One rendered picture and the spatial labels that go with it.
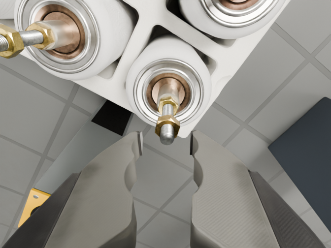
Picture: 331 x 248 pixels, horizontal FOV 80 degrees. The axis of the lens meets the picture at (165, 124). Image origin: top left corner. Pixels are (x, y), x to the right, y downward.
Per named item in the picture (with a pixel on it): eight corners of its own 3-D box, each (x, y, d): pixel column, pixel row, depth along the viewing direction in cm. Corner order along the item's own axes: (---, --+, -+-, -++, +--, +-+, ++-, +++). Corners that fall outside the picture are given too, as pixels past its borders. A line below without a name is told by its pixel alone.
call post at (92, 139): (138, 103, 49) (98, 212, 22) (126, 124, 52) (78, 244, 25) (112, 88, 48) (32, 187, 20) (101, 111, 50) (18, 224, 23)
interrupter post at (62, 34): (62, 51, 20) (44, 57, 17) (44, 28, 19) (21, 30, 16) (80, 37, 19) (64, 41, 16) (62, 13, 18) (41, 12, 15)
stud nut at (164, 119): (177, 111, 15) (177, 117, 14) (182, 131, 16) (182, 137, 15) (151, 117, 15) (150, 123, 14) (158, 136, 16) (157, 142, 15)
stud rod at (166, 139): (171, 93, 20) (172, 132, 13) (174, 102, 20) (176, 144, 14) (162, 95, 20) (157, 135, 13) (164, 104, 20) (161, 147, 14)
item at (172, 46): (133, 52, 37) (105, 79, 21) (178, 21, 34) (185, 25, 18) (161, 94, 41) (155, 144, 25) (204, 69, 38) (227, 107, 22)
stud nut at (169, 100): (176, 94, 18) (176, 97, 17) (180, 110, 19) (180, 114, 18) (155, 99, 18) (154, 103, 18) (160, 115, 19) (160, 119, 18)
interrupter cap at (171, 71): (119, 81, 21) (117, 83, 21) (181, 41, 19) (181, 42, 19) (158, 134, 24) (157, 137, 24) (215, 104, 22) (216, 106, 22)
